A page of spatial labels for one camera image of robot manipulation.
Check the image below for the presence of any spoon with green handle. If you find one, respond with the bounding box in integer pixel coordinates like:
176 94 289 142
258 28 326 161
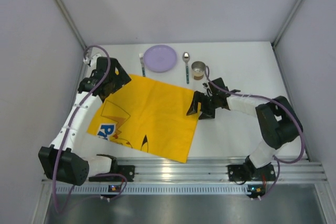
182 52 190 84

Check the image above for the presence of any aluminium front rail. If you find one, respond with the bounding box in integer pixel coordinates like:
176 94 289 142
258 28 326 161
118 158 327 184

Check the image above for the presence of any small metal cup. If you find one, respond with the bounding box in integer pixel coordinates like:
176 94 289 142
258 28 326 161
191 61 206 80

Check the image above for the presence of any purple plastic plate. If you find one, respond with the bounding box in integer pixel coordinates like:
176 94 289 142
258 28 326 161
143 45 177 72

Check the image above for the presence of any aluminium frame post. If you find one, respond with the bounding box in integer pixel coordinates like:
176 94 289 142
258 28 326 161
53 0 87 50
271 0 305 50

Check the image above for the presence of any right aluminium frame post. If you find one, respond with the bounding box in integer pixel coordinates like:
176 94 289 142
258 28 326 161
271 0 305 50

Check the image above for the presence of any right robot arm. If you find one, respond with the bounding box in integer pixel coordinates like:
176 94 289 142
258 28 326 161
186 78 303 170

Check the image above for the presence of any yellow Pikachu cloth placemat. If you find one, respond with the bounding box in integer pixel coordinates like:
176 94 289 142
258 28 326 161
87 74 198 163

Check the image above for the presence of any fork with green handle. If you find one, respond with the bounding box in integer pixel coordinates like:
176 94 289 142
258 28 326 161
139 53 146 77

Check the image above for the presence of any grey slotted cable duct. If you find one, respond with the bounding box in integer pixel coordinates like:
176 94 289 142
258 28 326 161
56 183 265 195

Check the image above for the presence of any left aluminium frame post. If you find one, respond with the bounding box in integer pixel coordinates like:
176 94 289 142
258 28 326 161
53 0 87 50

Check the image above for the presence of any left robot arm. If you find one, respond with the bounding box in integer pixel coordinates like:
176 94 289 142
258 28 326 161
38 56 131 186

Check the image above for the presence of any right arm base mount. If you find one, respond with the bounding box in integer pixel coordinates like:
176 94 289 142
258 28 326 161
227 156 276 185

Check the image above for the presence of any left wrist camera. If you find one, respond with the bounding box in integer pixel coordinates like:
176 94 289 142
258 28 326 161
83 53 101 68

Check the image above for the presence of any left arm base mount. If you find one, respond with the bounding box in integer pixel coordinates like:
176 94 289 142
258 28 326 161
88 165 135 182

